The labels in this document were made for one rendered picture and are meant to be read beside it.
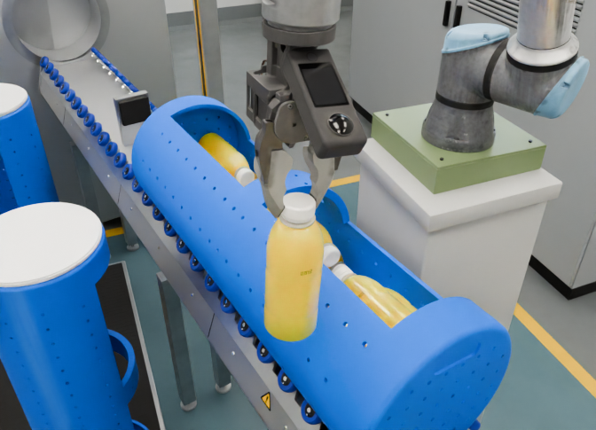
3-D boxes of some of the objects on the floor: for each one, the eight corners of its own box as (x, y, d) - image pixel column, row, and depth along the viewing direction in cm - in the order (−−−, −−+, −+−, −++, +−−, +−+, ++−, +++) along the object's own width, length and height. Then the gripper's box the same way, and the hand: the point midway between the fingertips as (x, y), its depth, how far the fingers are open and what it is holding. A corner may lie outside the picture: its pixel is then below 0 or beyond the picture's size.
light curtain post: (233, 285, 261) (195, -159, 163) (239, 293, 257) (204, -158, 159) (221, 291, 258) (175, -158, 161) (227, 298, 254) (184, -157, 157)
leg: (192, 394, 212) (171, 265, 176) (199, 406, 208) (178, 276, 172) (177, 402, 210) (152, 272, 174) (184, 414, 206) (160, 283, 170)
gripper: (327, 5, 62) (313, 177, 73) (225, 12, 57) (228, 194, 69) (369, 27, 55) (347, 213, 67) (258, 37, 51) (254, 234, 62)
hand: (297, 206), depth 65 cm, fingers closed on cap, 4 cm apart
